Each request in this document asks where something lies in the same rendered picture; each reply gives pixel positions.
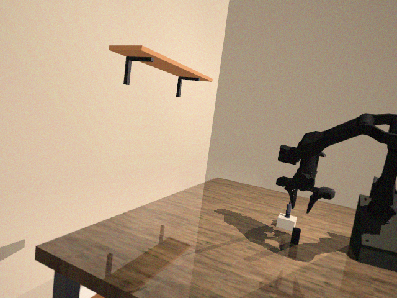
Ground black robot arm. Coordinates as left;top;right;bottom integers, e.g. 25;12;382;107
278;113;397;224

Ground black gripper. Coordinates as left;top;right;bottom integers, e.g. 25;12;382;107
276;166;336;214

